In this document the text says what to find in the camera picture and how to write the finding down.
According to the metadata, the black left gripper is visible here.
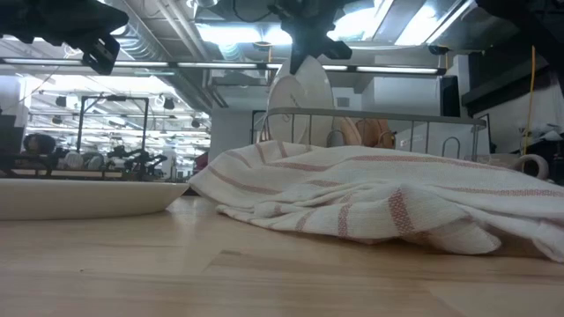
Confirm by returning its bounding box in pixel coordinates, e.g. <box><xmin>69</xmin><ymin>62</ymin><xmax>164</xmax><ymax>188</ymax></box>
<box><xmin>52</xmin><ymin>0</ymin><xmax>130</xmax><ymax>76</ymax></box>

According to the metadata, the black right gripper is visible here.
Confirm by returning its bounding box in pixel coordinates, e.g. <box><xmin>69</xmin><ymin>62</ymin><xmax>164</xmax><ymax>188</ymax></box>
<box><xmin>269</xmin><ymin>0</ymin><xmax>353</xmax><ymax>76</ymax></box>

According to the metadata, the blue patterned plate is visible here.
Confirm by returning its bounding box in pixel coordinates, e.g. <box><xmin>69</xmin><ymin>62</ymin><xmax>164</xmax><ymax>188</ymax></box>
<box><xmin>266</xmin><ymin>55</ymin><xmax>336</xmax><ymax>146</ymax></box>

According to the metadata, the pale pink plate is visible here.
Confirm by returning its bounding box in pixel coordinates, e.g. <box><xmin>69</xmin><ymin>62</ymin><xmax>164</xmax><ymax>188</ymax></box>
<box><xmin>338</xmin><ymin>117</ymin><xmax>363</xmax><ymax>148</ymax></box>

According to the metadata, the metal wire dish rack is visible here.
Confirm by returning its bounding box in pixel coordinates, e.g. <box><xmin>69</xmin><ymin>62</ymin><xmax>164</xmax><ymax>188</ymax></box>
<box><xmin>250</xmin><ymin>107</ymin><xmax>488</xmax><ymax>162</ymax></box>

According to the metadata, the brown wooden plate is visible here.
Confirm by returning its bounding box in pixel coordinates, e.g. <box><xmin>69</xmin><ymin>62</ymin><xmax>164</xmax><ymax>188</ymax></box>
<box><xmin>355</xmin><ymin>117</ymin><xmax>396</xmax><ymax>150</ymax></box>

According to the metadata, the white red-striped dish towel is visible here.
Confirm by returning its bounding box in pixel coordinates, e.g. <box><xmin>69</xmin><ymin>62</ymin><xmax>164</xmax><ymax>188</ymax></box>
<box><xmin>188</xmin><ymin>139</ymin><xmax>564</xmax><ymax>264</ymax></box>

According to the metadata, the plain white plate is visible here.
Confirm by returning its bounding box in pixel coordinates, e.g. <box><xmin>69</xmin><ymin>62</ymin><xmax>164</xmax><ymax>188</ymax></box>
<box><xmin>0</xmin><ymin>178</ymin><xmax>190</xmax><ymax>221</ymax></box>

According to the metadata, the black metal background stand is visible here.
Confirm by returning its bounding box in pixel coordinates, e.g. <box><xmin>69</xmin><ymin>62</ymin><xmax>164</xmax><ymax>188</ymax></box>
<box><xmin>76</xmin><ymin>93</ymin><xmax>151</xmax><ymax>177</ymax></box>

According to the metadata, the person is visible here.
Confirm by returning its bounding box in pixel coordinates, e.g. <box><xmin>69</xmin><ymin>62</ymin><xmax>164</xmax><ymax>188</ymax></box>
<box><xmin>21</xmin><ymin>133</ymin><xmax>57</xmax><ymax>156</ymax></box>

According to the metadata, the grey mug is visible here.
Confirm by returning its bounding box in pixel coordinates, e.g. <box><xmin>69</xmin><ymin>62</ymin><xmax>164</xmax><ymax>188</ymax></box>
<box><xmin>510</xmin><ymin>153</ymin><xmax>551</xmax><ymax>181</ymax></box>

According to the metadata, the long yellow cable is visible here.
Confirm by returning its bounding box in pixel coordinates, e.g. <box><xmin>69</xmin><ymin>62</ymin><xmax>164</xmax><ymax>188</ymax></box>
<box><xmin>522</xmin><ymin>46</ymin><xmax>537</xmax><ymax>155</ymax></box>

